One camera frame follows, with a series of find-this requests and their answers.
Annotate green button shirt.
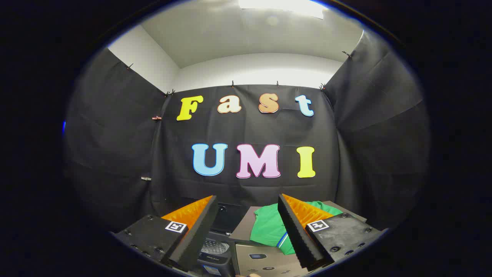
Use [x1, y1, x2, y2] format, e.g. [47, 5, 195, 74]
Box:
[250, 201, 343, 255]

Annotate black backdrop cloth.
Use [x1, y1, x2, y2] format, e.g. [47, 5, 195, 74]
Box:
[65, 31, 430, 231]

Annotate grey washing machine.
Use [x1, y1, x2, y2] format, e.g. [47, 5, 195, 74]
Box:
[197, 203, 251, 277]

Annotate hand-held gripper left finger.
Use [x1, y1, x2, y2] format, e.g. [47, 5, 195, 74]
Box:
[111, 195, 219, 272]

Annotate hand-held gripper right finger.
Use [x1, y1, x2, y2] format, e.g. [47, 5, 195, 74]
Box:
[278, 194, 385, 270]

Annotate dark washing machine lid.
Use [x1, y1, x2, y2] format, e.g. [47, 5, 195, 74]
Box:
[211, 203, 251, 234]

